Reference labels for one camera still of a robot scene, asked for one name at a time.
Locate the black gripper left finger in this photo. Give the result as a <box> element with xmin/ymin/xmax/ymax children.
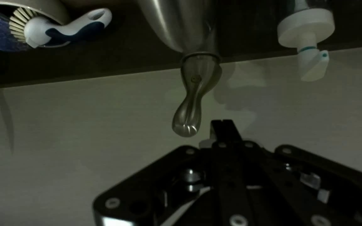
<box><xmin>92</xmin><ymin>118</ymin><xmax>228</xmax><ymax>226</ymax></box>

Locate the brushed steel faucet body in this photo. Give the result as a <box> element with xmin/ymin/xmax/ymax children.
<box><xmin>136</xmin><ymin>0</ymin><xmax>220</xmax><ymax>57</ymax></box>

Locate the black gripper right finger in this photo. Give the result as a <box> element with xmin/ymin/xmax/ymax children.
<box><xmin>223</xmin><ymin>118</ymin><xmax>362</xmax><ymax>226</ymax></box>

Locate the tall white soap dispenser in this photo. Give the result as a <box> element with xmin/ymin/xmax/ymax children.
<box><xmin>276</xmin><ymin>0</ymin><xmax>337</xmax><ymax>83</ymax></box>

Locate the white dish brush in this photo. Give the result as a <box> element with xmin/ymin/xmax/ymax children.
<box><xmin>8</xmin><ymin>6</ymin><xmax>115</xmax><ymax>50</ymax></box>

